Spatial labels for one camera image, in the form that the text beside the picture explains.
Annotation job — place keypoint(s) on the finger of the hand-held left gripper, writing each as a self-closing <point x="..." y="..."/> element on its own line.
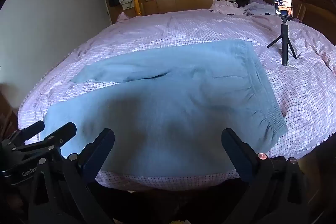
<point x="64" y="133"/>
<point x="32" y="129"/>

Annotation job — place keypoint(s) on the lavender cloth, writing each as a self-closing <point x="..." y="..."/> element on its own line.
<point x="258" y="8"/>

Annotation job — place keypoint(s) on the light blue pants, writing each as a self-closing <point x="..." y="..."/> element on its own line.
<point x="170" y="108"/>

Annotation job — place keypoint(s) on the black phone tripod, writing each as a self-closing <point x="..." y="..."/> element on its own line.
<point x="284" y="43"/>

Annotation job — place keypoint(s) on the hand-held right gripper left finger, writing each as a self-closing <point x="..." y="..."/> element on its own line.
<point x="98" y="158"/>

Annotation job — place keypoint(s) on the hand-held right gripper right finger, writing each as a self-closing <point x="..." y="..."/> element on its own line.
<point x="236" y="157"/>

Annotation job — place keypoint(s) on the pink checked bed blanket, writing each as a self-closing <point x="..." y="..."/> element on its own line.
<point x="183" y="27"/>

